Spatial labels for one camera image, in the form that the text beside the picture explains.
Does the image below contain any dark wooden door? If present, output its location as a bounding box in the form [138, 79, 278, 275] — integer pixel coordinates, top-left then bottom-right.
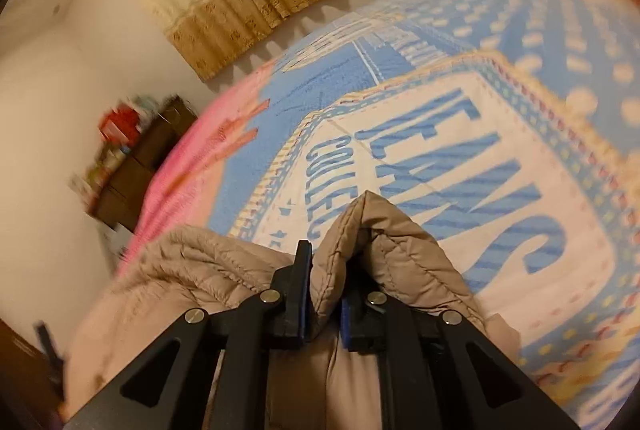
[0, 321, 63, 429]

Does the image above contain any clutter on desk top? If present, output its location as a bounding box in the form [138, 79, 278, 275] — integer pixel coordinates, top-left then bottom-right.
[68, 94, 160, 213]

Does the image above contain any beige puffer jacket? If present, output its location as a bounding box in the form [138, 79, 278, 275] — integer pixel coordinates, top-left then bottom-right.
[64, 192, 521, 429]

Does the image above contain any red bag on desk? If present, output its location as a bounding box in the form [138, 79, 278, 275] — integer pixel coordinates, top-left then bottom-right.
[99, 103, 140, 147]

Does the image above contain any pink and blue bedspread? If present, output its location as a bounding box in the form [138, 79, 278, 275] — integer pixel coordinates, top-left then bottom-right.
[125, 0, 639, 429]

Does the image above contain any dark wooden desk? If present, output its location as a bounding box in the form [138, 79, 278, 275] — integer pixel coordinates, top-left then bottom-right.
[88, 96, 198, 232]

